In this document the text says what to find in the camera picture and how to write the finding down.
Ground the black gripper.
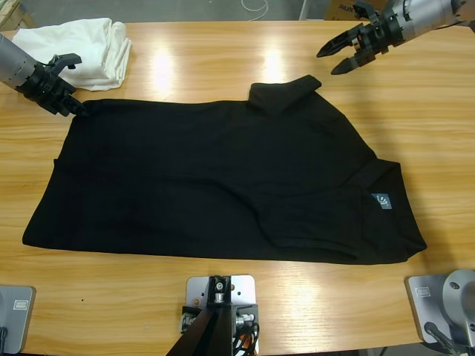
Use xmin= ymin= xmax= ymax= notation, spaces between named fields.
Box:
xmin=20 ymin=61 xmax=91 ymax=119
xmin=316 ymin=5 xmax=406 ymax=76

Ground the black Unitree polo shirt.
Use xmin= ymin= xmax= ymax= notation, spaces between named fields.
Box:
xmin=22 ymin=75 xmax=428 ymax=266

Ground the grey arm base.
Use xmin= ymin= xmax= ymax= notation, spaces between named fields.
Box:
xmin=0 ymin=284 xmax=37 ymax=355
xmin=404 ymin=268 xmax=475 ymax=346

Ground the AUX cardboard box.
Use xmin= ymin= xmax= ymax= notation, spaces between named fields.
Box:
xmin=324 ymin=0 xmax=359 ymax=22

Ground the white folded cloth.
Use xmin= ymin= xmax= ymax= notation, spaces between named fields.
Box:
xmin=13 ymin=17 xmax=133 ymax=92

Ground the wooden pallet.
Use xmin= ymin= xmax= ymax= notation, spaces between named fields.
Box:
xmin=0 ymin=0 xmax=38 ymax=33

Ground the silver connector plug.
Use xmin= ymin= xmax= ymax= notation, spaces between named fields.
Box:
xmin=180 ymin=312 xmax=198 ymax=334
xmin=235 ymin=313 xmax=257 ymax=329

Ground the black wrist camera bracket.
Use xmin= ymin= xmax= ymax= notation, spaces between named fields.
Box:
xmin=47 ymin=53 xmax=82 ymax=75
xmin=352 ymin=0 xmax=382 ymax=22

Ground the white floor cable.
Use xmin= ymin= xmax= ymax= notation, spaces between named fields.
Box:
xmin=240 ymin=0 xmax=269 ymax=18

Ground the white mount block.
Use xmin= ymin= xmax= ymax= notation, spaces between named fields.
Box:
xmin=185 ymin=274 xmax=260 ymax=356

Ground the dark camera post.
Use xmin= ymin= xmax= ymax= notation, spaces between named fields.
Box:
xmin=165 ymin=274 xmax=234 ymax=356

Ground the orange cable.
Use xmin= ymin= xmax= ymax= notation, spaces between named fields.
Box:
xmin=232 ymin=331 xmax=261 ymax=356

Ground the black cable at mount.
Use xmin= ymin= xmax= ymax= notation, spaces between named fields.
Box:
xmin=232 ymin=321 xmax=261 ymax=356

